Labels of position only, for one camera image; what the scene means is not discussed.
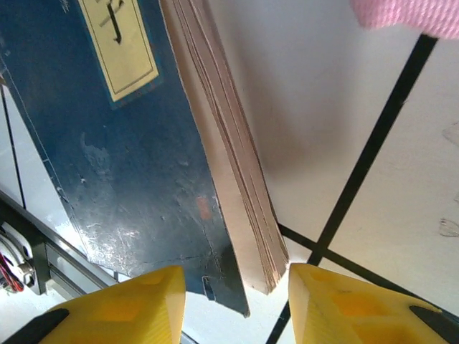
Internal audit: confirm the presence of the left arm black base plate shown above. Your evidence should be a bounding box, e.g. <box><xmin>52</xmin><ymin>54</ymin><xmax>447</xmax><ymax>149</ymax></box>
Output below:
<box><xmin>0</xmin><ymin>193</ymin><xmax>49</xmax><ymax>297</ymax></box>

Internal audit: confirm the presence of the pink backpack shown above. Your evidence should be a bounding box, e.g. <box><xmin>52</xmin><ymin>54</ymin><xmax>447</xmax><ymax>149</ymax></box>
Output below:
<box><xmin>349</xmin><ymin>0</ymin><xmax>459</xmax><ymax>39</ymax></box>

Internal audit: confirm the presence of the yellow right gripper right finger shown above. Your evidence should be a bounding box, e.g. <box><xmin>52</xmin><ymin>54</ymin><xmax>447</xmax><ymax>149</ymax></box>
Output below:
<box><xmin>288</xmin><ymin>263</ymin><xmax>459</xmax><ymax>344</ymax></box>

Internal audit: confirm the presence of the dark blue book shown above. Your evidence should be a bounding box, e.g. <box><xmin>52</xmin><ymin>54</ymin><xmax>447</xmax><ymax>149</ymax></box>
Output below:
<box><xmin>0</xmin><ymin>0</ymin><xmax>290</xmax><ymax>319</ymax></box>

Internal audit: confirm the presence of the aluminium mounting rail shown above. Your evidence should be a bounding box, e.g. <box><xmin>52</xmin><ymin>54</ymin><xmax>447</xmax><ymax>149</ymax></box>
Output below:
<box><xmin>44</xmin><ymin>229</ymin><xmax>121</xmax><ymax>293</ymax></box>

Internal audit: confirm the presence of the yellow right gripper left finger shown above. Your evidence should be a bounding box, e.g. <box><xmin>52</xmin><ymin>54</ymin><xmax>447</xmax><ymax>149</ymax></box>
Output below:
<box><xmin>0</xmin><ymin>264</ymin><xmax>187</xmax><ymax>344</ymax></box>

